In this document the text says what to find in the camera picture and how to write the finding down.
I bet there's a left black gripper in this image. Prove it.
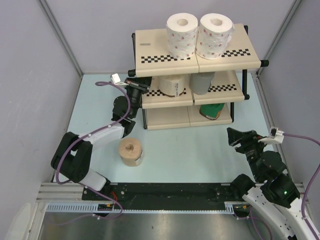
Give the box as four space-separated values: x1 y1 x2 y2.
123 70 153 118

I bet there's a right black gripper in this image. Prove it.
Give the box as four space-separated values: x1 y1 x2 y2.
225 127 268 180

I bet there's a cream paper roll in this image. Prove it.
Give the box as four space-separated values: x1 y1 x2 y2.
158 74 189 97

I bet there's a green paper towel roll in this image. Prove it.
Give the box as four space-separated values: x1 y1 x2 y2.
199 103 225 121

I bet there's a grey paper towel roll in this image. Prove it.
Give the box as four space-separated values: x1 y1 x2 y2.
189 72 215 95

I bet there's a brown paper roll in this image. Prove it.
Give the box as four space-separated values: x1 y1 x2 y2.
118 138 144 167

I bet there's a white dotted paper roll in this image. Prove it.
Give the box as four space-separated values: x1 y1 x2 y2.
166 13 198 59

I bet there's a white pinkish paper roll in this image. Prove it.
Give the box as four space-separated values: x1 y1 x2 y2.
195 13 235 60

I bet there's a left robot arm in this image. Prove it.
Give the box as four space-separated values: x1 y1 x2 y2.
51 74 152 200

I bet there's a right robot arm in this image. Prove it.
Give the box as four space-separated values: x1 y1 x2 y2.
227 127 320 240

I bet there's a beige three-tier shelf rack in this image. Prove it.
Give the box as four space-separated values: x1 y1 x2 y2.
128 23 269 130

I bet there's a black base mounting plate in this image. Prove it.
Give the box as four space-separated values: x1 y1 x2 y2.
82 182 243 204

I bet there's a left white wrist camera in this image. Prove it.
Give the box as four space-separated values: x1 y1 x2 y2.
110 73 122 86

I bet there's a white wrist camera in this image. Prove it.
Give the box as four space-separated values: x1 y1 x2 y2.
258 126 285 145
110 73 122 86

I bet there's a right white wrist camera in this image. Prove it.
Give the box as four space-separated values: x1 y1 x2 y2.
258 126 285 145

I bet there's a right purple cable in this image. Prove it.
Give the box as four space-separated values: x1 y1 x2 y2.
249 132 320 240

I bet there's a slotted cable duct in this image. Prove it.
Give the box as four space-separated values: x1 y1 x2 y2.
46 202 234 215

